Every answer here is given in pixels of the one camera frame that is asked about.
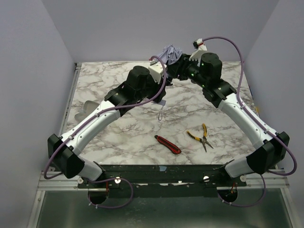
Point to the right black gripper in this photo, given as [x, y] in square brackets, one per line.
[181, 64]

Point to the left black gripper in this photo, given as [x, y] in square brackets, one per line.
[165, 83]

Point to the lavender folding umbrella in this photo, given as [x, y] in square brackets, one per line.
[169, 55]

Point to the pink zippered umbrella case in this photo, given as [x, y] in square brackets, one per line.
[88, 108]

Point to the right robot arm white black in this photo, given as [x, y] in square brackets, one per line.
[268, 143]

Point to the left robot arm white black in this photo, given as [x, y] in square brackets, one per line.
[64, 150]

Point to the red black utility knife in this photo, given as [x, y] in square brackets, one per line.
[172, 147]

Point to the yellow black needle-nose pliers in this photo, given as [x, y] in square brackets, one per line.
[202, 140]

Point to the blue tape piece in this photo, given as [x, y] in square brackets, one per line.
[162, 168]

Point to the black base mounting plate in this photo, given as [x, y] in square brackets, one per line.
[155, 192]

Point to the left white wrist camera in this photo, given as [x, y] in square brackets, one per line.
[157, 71]

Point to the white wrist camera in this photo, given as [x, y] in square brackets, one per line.
[200, 49]
[157, 71]

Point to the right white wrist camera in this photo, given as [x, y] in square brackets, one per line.
[200, 49]

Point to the aluminium frame rail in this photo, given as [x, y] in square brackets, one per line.
[150, 176]

